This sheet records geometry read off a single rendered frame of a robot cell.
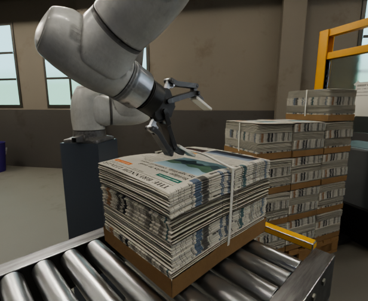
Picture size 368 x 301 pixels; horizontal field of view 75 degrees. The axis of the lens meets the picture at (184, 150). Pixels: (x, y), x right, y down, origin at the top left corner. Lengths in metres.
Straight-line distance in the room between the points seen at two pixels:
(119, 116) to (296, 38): 3.15
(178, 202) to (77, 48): 0.31
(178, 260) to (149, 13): 0.44
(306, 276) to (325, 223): 1.58
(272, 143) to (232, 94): 2.40
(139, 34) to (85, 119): 0.85
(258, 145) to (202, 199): 1.09
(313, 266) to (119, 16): 0.66
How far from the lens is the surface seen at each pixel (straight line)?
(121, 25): 0.42
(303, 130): 1.78
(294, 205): 1.89
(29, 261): 0.75
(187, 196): 0.46
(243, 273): 0.63
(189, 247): 0.53
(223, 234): 0.62
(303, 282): 0.65
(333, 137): 2.01
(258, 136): 1.54
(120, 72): 0.46
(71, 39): 0.44
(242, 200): 0.64
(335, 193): 2.19
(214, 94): 3.94
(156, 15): 0.41
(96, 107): 1.22
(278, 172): 1.69
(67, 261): 0.72
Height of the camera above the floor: 1.18
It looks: 11 degrees down
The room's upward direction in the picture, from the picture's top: straight up
